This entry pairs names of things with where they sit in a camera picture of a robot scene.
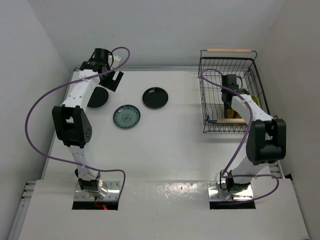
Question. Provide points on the black wire dish rack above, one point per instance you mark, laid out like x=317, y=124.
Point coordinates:
x=213, y=64

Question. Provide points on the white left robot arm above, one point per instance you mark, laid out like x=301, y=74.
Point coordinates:
x=71, y=123

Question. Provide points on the blue floral plate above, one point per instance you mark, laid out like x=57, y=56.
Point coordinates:
x=126, y=116

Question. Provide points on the metal base plate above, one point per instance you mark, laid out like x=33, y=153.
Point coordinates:
x=217, y=192
x=110, y=192

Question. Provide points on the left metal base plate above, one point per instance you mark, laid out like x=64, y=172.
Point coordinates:
x=110, y=192

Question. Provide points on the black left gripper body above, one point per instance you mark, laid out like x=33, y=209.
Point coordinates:
x=107, y=82

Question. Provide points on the lime green plate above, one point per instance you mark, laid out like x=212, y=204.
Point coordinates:
x=255, y=99

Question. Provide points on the yellow patterned plate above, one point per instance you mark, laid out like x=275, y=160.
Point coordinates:
x=229, y=113

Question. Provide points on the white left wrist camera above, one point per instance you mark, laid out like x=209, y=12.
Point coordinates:
x=116, y=58

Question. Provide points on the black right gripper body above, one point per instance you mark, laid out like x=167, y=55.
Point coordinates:
x=226, y=105

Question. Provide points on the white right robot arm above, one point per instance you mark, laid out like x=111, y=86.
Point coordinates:
x=266, y=136

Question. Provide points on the glossy black plate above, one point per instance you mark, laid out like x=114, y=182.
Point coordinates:
x=98, y=98
x=155, y=98

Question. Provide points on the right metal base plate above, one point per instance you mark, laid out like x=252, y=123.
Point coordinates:
x=217, y=192

